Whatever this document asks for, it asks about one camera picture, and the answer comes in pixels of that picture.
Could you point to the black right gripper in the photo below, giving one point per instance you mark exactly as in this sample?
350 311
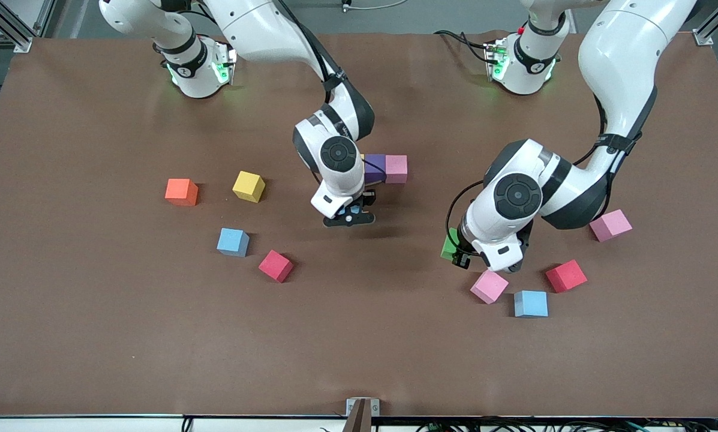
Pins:
367 200

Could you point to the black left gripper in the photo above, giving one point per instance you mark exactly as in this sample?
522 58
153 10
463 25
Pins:
462 258

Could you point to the blue foam block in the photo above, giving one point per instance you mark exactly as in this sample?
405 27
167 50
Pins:
348 211
233 242
530 303

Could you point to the green foam block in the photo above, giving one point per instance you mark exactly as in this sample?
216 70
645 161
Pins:
448 246

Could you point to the pink foam block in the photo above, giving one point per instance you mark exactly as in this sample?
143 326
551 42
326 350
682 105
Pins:
396 169
489 285
610 225

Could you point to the purple foam block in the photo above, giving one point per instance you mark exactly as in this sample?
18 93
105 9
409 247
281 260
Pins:
375 168

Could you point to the red foam block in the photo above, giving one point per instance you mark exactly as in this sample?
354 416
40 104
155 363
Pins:
566 276
275 266

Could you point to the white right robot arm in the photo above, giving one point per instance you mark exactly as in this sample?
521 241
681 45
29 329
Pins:
347 183

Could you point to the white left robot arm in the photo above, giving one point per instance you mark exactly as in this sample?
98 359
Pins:
616 60

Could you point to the orange foam block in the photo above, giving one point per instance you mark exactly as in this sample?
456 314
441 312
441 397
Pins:
180 191

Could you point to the brown table cover sheet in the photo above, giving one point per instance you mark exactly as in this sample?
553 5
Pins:
95 336

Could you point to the grey metal strut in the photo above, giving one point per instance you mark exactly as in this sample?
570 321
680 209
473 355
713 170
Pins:
45 18

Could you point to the metal bracket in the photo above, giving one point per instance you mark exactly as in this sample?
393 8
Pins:
373 407

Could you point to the brown camera pole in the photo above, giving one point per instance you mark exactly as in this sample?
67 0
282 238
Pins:
358 423

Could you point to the aluminium frame profile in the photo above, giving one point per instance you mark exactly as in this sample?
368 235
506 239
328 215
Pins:
715 21
5 24

